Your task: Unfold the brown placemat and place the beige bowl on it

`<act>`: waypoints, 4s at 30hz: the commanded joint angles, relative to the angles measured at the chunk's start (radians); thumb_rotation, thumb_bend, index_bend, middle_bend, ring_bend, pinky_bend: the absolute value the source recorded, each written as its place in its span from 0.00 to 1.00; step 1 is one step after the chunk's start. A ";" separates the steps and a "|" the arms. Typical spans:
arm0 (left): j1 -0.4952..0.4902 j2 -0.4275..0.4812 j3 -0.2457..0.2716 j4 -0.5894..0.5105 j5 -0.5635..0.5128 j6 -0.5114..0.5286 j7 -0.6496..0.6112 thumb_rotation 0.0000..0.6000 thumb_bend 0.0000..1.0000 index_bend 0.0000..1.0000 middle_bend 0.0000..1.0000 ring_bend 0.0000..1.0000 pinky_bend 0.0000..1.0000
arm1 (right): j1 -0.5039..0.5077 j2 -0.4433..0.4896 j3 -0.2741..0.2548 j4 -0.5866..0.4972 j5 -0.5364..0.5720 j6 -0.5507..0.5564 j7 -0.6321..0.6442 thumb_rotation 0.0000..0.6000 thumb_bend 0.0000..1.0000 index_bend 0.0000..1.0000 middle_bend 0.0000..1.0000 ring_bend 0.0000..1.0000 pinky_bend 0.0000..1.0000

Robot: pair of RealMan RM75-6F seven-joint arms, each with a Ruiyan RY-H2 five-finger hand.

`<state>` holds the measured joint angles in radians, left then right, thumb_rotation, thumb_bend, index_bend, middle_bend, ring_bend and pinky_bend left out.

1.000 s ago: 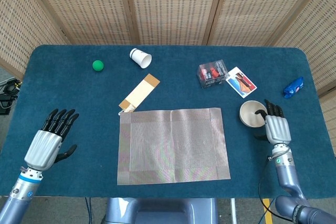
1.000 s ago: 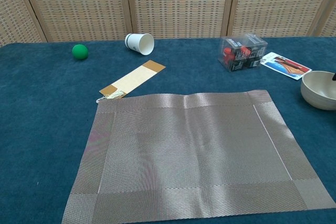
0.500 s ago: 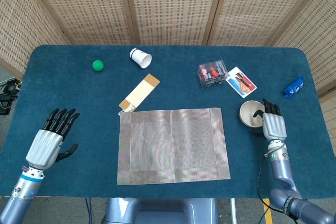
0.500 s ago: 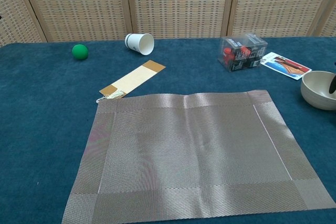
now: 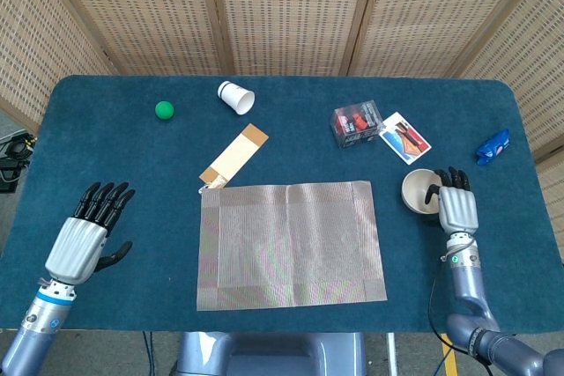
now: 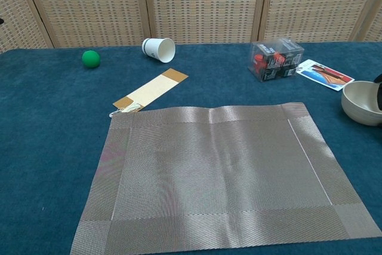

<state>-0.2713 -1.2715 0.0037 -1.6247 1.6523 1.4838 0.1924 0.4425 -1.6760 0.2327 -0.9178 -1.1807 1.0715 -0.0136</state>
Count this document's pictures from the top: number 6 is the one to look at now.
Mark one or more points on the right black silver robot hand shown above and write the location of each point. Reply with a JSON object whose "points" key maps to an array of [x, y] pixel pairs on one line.
{"points": [[380, 93]]}

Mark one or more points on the beige bowl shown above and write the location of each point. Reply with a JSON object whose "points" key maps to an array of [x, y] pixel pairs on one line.
{"points": [[358, 102]]}

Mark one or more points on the brown woven placemat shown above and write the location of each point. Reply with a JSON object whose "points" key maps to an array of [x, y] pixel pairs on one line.
{"points": [[215, 183]]}

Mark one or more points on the white brown paper bookmark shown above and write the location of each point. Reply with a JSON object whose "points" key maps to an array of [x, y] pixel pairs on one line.
{"points": [[152, 90]]}

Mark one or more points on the white paper cup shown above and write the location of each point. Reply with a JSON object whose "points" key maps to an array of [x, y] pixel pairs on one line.
{"points": [[155, 49]]}

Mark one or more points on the printed picture card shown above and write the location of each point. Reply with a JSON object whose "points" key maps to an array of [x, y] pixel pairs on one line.
{"points": [[325, 74]]}

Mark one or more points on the clear box with red toys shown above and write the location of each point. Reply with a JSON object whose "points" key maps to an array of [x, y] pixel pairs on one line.
{"points": [[274, 61]]}

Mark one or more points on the woven wooden folding screen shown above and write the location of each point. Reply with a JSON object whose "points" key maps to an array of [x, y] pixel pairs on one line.
{"points": [[191, 4]]}

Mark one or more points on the green ball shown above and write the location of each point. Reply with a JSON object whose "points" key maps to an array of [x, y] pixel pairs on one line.
{"points": [[91, 59]]}

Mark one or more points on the blue table cloth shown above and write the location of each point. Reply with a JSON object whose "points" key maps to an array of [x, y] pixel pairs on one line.
{"points": [[44, 147]]}

